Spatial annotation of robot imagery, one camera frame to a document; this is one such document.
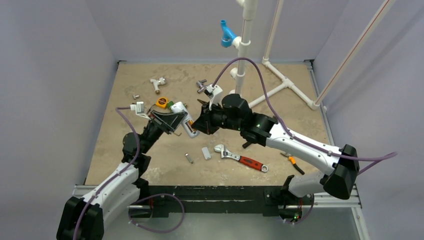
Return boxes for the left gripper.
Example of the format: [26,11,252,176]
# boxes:
[140,110,187,155]

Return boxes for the white remote control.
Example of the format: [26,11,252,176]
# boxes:
[171,101,200,139]

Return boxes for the white battery cover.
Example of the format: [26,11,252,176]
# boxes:
[201,147,211,160]

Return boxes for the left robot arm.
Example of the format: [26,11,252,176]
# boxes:
[56,110,188,240]

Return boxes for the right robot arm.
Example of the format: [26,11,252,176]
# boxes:
[192,93,360,204]

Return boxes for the green plastic faucet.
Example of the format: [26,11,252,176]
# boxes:
[166,101,175,110]

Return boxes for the yellow tape measure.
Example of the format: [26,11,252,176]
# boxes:
[155,97,169,109]

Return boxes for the yellow long nose pliers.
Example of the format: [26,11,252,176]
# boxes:
[197,99,207,105]

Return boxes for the silver sfp module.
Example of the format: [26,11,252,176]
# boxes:
[185,153,194,165]

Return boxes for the chrome metal faucet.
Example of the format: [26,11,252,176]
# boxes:
[196,79,208,94]

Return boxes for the red adjustable wrench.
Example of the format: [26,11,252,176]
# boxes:
[214,144,269,173]

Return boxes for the blue pipe valve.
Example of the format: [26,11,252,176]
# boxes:
[220,19,237,48]

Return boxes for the black handled hammer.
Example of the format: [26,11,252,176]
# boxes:
[242,142,252,149]

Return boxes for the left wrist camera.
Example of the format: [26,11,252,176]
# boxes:
[130,101,149,119]

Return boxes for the orange handled cutting pliers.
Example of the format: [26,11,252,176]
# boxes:
[280,152,305,175]

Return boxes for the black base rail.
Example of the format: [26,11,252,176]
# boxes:
[127,185,312,219]

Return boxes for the white pvc pipe frame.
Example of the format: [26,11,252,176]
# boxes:
[228,0,321,112]

